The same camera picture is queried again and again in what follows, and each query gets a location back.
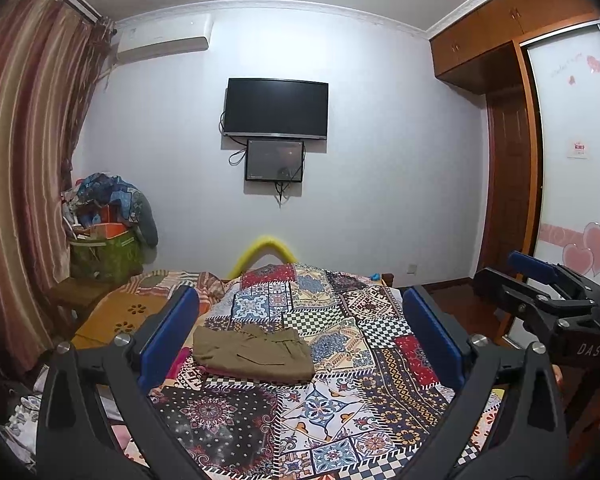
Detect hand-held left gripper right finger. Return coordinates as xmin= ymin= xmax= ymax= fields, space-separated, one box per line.
xmin=402 ymin=284 xmax=572 ymax=480

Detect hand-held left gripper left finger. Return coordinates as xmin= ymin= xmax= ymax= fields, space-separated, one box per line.
xmin=34 ymin=285 xmax=217 ymax=480

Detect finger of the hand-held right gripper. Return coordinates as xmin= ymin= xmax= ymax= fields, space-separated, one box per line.
xmin=507 ymin=251 xmax=600 ymax=292
xmin=472 ymin=267 xmax=600 ymax=332

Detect olive green pants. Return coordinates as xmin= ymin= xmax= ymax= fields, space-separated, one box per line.
xmin=192 ymin=324 xmax=315 ymax=386

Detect pink folded pants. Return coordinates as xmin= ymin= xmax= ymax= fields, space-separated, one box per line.
xmin=167 ymin=347 xmax=206 ymax=378

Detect tan board with flower cutouts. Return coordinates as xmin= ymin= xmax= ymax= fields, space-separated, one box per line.
xmin=71 ymin=270 xmax=231 ymax=352

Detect plaid striped cloth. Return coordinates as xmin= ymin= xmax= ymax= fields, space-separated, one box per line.
xmin=125 ymin=269 xmax=237 ymax=311

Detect white wardrobe door pink hearts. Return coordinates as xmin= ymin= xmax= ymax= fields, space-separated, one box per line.
xmin=525 ymin=22 xmax=600 ymax=281

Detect patchwork printed blanket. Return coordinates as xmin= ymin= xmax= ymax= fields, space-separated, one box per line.
xmin=112 ymin=262 xmax=511 ymax=480

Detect wooden stool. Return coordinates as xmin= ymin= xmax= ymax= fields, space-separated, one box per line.
xmin=49 ymin=277 xmax=115 ymax=323

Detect yellow curved tube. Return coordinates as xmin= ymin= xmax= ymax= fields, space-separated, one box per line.
xmin=228 ymin=234 xmax=298 ymax=281

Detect pile of clothes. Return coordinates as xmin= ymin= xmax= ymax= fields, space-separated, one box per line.
xmin=60 ymin=172 xmax=160 ymax=248

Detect white floral cloth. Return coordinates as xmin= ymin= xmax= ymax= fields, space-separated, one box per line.
xmin=0 ymin=364 xmax=52 ymax=463

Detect striped brown curtain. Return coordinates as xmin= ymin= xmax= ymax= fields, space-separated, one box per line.
xmin=0 ymin=0 xmax=117 ymax=378

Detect wooden wardrobe cabinet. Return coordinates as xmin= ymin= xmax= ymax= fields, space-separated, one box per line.
xmin=428 ymin=0 xmax=600 ymax=95

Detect white air conditioner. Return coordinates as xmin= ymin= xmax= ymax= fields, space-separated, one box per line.
xmin=116 ymin=13 xmax=214 ymax=57

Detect small black wall monitor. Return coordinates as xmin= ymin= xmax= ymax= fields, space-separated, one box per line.
xmin=245 ymin=139 xmax=306 ymax=182

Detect black wall television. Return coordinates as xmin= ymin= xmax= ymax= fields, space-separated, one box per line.
xmin=221 ymin=77 xmax=329 ymax=141

